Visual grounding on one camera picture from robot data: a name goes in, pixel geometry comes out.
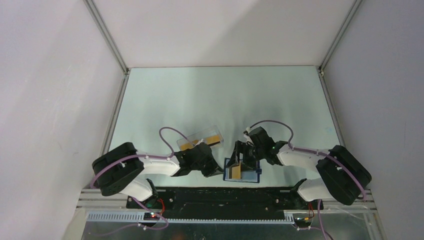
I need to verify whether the electronics board with leds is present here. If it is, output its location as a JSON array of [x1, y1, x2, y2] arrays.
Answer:
[[293, 217, 314, 231], [143, 212, 161, 221]]

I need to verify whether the left electronics board with leds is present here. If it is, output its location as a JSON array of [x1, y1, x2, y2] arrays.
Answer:
[[143, 212, 161, 221]]

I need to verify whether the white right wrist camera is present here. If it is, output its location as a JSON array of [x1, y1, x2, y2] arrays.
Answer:
[[243, 127, 252, 138]]

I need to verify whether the gold card with black stripe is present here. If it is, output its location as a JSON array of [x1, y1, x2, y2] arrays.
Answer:
[[229, 163, 242, 180]]

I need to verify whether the right electronics board with leds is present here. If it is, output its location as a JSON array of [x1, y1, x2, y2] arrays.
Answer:
[[293, 217, 314, 231]]

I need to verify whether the grey slotted cable duct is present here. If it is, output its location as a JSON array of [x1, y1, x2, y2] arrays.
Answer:
[[86, 211, 295, 225]]

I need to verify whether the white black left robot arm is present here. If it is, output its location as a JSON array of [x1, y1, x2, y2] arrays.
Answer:
[[89, 142, 224, 208]]

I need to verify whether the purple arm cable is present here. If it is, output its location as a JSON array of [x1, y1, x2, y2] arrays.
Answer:
[[246, 119, 369, 240], [90, 126, 190, 229]]

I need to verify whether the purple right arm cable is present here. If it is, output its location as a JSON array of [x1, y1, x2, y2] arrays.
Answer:
[[246, 119, 369, 240]]

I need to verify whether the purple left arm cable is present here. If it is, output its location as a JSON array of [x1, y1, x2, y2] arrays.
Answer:
[[90, 126, 190, 229]]

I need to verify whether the clear plastic tray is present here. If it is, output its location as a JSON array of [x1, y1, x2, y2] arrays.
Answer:
[[176, 125, 224, 150]]

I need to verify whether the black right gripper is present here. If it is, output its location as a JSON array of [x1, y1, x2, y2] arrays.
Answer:
[[226, 140, 264, 173]]

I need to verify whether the blue leather card holder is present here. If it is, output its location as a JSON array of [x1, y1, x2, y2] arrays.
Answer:
[[223, 158, 262, 184]]

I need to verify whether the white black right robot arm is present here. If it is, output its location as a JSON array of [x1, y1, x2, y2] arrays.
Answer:
[[224, 127, 372, 209]]

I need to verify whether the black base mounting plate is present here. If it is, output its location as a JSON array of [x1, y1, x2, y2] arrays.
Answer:
[[147, 187, 324, 220]]

